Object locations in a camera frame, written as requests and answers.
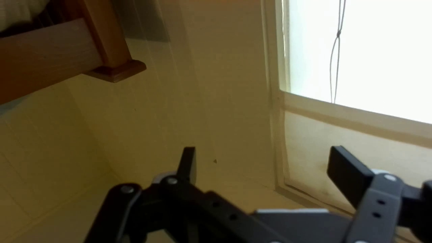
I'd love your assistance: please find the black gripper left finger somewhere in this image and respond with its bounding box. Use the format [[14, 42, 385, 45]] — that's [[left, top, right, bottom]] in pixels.
[[83, 146, 291, 243]]

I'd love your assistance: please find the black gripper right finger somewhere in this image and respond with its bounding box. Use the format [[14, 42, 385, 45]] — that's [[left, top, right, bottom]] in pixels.
[[326, 145, 432, 243]]

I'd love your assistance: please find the blind pull cord with tassel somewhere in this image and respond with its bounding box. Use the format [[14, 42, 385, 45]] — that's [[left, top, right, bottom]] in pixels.
[[327, 0, 348, 104]]

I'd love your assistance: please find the white roman window blind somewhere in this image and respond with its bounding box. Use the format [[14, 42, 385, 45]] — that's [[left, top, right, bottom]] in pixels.
[[268, 0, 432, 219]]

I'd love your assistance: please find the cream window frame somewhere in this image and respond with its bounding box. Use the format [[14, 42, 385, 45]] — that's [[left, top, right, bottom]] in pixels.
[[259, 0, 291, 200]]

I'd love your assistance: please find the wooden bunk bed frame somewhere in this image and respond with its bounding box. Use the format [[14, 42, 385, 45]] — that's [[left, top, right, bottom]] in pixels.
[[0, 0, 146, 107]]

